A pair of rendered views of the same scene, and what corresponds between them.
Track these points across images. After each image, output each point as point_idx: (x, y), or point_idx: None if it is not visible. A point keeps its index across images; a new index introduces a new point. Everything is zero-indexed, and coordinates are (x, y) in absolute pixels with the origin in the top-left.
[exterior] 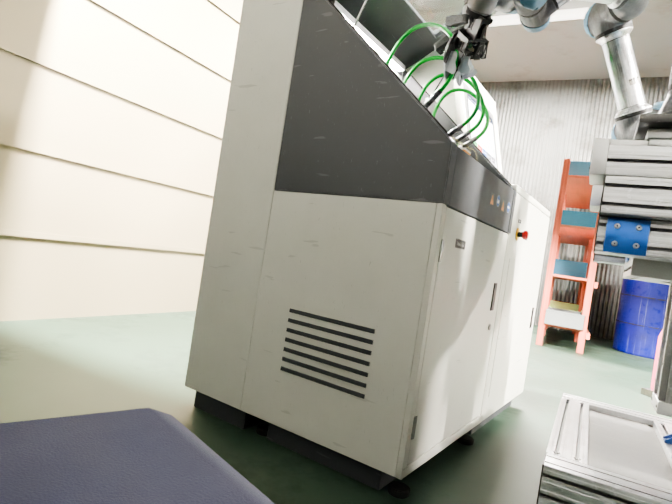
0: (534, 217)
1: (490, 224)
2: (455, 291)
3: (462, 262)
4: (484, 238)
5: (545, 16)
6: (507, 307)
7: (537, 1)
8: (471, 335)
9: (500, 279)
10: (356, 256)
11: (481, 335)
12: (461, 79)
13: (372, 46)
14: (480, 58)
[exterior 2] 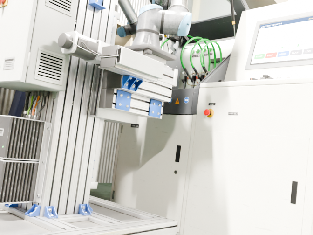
0: (252, 94)
1: (163, 113)
2: (134, 145)
3: (138, 133)
4: (157, 121)
5: (132, 29)
6: (206, 165)
7: (119, 35)
8: (153, 170)
9: (187, 143)
10: None
11: (166, 174)
12: (175, 51)
13: (214, 43)
14: (174, 38)
